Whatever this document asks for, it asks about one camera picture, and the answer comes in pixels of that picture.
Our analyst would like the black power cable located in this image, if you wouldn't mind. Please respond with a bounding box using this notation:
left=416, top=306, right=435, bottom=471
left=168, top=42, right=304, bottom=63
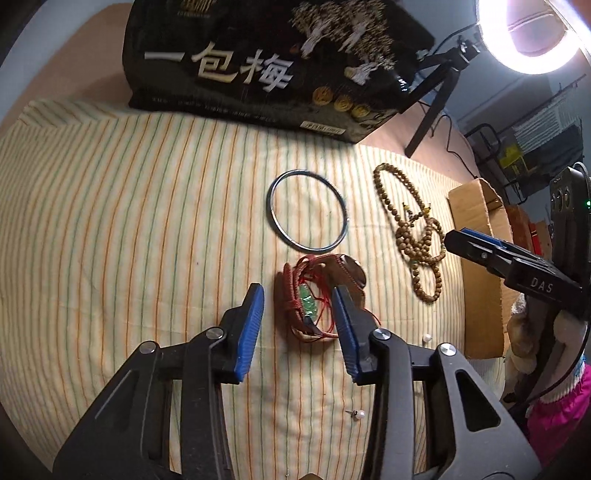
left=418, top=28, right=481, bottom=181

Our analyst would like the red cord bracelet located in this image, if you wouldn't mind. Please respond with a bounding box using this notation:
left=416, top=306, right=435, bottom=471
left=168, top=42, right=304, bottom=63
left=276, top=253, right=382, bottom=343

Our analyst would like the ring light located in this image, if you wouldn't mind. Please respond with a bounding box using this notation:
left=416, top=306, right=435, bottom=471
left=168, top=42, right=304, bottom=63
left=475, top=0, right=591, bottom=75

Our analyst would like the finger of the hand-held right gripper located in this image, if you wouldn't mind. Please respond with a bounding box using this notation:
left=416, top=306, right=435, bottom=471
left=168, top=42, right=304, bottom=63
left=444, top=229, right=514, bottom=283
left=459, top=227, right=541, bottom=260

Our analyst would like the black tripod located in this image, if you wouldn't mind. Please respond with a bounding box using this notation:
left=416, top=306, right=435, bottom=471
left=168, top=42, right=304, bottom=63
left=404, top=39, right=481, bottom=158

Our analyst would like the black printed bag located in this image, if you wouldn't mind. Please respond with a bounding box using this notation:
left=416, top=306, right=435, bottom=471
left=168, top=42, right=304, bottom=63
left=122, top=0, right=437, bottom=146

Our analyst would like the black clothes rack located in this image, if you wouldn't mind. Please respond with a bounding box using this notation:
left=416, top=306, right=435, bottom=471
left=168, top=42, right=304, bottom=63
left=464, top=83, right=585, bottom=204

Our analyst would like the striped cloth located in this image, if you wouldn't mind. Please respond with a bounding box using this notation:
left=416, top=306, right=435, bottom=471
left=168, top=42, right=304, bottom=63
left=0, top=99, right=509, bottom=480

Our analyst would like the person's right hand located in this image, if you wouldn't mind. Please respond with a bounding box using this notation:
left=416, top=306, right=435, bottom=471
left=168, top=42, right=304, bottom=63
left=505, top=294, right=591, bottom=403

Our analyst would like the metal bangle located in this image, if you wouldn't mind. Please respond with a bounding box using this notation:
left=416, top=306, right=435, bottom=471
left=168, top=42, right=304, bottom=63
left=267, top=169, right=350, bottom=252

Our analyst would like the striped towel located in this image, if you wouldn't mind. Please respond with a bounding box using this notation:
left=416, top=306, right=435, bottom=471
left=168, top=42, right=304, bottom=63
left=510, top=104, right=583, bottom=153

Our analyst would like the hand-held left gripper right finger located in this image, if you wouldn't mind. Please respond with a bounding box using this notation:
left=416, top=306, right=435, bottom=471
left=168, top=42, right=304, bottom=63
left=331, top=285, right=541, bottom=480

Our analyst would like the wooden bead necklace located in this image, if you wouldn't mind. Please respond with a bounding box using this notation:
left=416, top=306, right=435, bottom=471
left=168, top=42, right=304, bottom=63
left=373, top=162, right=448, bottom=304

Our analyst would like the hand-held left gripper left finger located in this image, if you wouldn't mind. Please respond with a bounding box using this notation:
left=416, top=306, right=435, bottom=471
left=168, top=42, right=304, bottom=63
left=53, top=282, right=265, bottom=480

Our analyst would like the person's right forearm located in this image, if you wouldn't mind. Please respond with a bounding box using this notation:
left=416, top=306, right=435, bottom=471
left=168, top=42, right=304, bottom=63
left=526, top=360, right=591, bottom=457

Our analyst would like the cardboard box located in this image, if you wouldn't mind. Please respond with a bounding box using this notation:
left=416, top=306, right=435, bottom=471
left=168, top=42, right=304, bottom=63
left=448, top=179, right=513, bottom=360

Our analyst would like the red box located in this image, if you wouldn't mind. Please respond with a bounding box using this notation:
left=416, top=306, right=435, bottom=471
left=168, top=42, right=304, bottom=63
left=531, top=222, right=551, bottom=257

